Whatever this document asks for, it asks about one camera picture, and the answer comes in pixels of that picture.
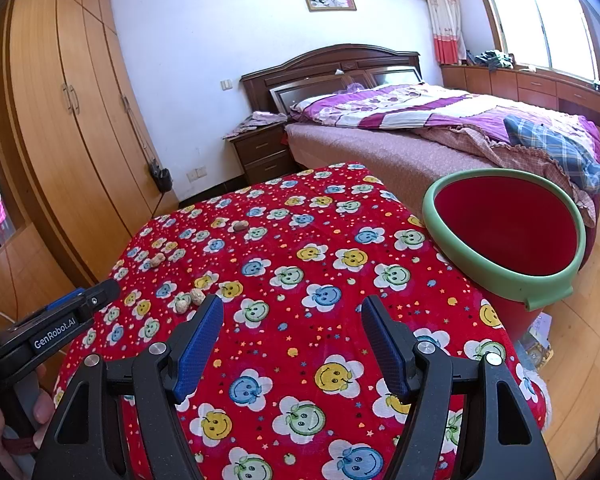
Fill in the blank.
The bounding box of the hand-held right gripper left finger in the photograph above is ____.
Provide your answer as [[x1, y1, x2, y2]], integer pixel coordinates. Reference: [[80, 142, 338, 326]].
[[32, 294, 226, 480]]

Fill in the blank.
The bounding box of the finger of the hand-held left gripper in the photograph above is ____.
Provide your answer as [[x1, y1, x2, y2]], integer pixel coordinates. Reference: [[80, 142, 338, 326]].
[[42, 279, 123, 318]]

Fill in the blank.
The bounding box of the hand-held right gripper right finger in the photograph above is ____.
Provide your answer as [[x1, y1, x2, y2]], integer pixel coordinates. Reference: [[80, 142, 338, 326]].
[[361, 294, 556, 480]]

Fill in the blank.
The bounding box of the red bucket with green rim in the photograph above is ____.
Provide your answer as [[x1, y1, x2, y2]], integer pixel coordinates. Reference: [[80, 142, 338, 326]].
[[422, 169, 588, 341]]

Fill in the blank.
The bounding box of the person's left hand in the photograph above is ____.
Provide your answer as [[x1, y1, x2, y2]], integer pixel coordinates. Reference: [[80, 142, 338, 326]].
[[0, 362, 56, 480]]

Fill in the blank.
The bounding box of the red smiley flower tablecloth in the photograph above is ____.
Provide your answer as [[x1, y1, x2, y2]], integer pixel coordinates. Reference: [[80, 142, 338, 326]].
[[52, 161, 553, 480]]

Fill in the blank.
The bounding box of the black device on wardrobe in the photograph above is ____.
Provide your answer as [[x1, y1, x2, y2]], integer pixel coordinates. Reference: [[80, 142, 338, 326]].
[[150, 160, 173, 192]]

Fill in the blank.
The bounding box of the bed with pink mattress cover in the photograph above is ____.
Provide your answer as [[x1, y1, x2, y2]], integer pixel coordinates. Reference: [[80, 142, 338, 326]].
[[284, 82, 600, 226]]

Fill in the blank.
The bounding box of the dark wooden nightstand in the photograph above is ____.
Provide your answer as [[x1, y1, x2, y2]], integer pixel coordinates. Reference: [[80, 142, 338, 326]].
[[225, 122, 293, 186]]

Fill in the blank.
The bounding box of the wooden wardrobe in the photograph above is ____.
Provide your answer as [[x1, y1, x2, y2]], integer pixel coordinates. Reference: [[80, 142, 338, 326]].
[[0, 0, 181, 286]]

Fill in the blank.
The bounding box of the pink cloth on nightstand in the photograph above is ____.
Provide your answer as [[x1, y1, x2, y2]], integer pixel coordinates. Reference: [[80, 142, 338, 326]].
[[222, 111, 288, 141]]

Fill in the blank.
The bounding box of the purple patchwork quilt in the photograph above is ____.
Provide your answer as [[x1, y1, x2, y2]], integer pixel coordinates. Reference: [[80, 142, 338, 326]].
[[290, 82, 600, 196]]

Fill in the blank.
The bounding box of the white pillow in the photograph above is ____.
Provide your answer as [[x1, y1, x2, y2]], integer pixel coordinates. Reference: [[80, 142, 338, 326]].
[[290, 95, 331, 113]]

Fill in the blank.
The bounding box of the blue plaid cloth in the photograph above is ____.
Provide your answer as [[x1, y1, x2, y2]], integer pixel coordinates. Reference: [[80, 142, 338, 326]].
[[504, 114, 600, 193]]

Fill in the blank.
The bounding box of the dark wooden headboard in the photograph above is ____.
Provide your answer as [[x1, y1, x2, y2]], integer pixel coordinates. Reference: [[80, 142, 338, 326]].
[[241, 43, 423, 121]]

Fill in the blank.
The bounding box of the wooden window cabinet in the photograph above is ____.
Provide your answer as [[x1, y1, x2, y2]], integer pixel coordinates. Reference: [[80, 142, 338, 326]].
[[440, 62, 600, 128]]

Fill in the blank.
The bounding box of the dark clothes pile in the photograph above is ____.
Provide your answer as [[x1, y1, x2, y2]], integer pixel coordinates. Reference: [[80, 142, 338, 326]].
[[472, 49, 516, 71]]

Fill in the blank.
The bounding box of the white and red curtain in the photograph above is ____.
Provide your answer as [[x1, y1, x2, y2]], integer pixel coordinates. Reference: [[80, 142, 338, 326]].
[[420, 0, 468, 66]]

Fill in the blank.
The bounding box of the wooden framed window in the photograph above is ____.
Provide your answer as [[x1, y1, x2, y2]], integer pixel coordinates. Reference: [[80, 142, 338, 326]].
[[472, 0, 600, 83]]

